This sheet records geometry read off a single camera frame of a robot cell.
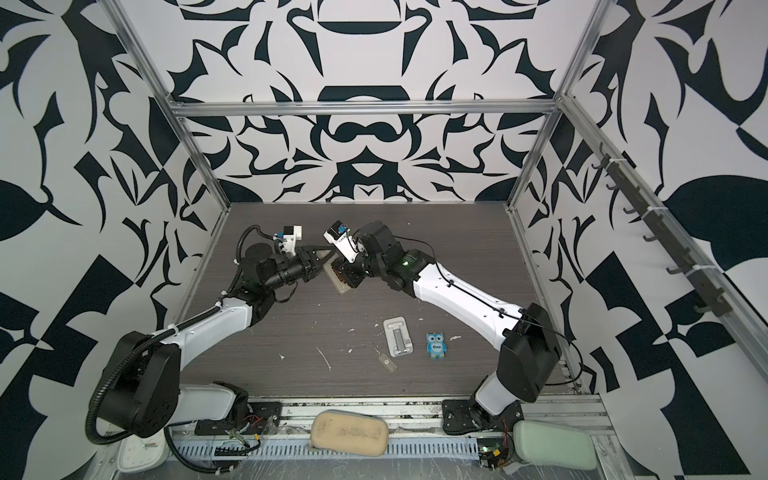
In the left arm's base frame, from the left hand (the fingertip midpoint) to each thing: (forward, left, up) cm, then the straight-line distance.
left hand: (337, 244), depth 77 cm
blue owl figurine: (-18, -26, -24) cm, 40 cm away
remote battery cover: (-22, -12, -26) cm, 36 cm away
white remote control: (-9, 0, -4) cm, 10 cm away
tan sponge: (-38, -3, -20) cm, 43 cm away
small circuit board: (-43, -36, -26) cm, 61 cm away
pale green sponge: (-42, -49, -23) cm, 69 cm away
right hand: (-4, 0, -1) cm, 4 cm away
